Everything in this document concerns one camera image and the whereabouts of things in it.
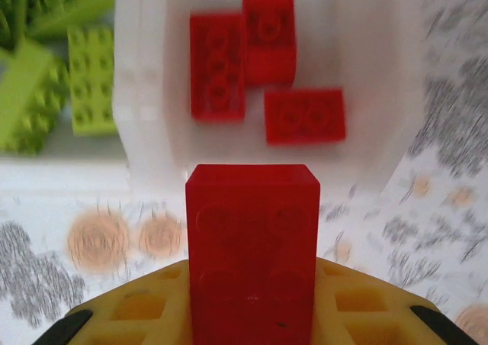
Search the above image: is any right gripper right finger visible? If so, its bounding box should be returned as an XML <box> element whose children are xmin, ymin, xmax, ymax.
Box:
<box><xmin>312</xmin><ymin>257</ymin><xmax>480</xmax><ymax>345</ymax></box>

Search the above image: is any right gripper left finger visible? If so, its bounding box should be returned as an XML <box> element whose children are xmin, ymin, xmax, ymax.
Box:
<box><xmin>37</xmin><ymin>260</ymin><xmax>194</xmax><ymax>345</ymax></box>

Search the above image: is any red lego brick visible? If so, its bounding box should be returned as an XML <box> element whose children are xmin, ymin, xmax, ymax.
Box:
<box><xmin>185</xmin><ymin>163</ymin><xmax>321</xmax><ymax>345</ymax></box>
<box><xmin>189</xmin><ymin>11</ymin><xmax>246</xmax><ymax>123</ymax></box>
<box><xmin>263</xmin><ymin>88</ymin><xmax>348</xmax><ymax>146</ymax></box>
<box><xmin>242</xmin><ymin>0</ymin><xmax>297</xmax><ymax>89</ymax></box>

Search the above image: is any green lego brick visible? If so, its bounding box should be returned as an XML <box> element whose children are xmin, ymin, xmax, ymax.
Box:
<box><xmin>0</xmin><ymin>39</ymin><xmax>72</xmax><ymax>156</ymax></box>
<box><xmin>26</xmin><ymin>0</ymin><xmax>115</xmax><ymax>44</ymax></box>
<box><xmin>0</xmin><ymin>0</ymin><xmax>31</xmax><ymax>51</ymax></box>
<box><xmin>67</xmin><ymin>27</ymin><xmax>116</xmax><ymax>137</ymax></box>

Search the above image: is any white three-compartment container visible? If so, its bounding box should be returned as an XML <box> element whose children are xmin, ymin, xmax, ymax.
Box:
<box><xmin>0</xmin><ymin>0</ymin><xmax>432</xmax><ymax>188</ymax></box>

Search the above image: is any floral patterned table cover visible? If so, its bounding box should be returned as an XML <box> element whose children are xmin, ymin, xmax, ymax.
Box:
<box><xmin>0</xmin><ymin>0</ymin><xmax>488</xmax><ymax>345</ymax></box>

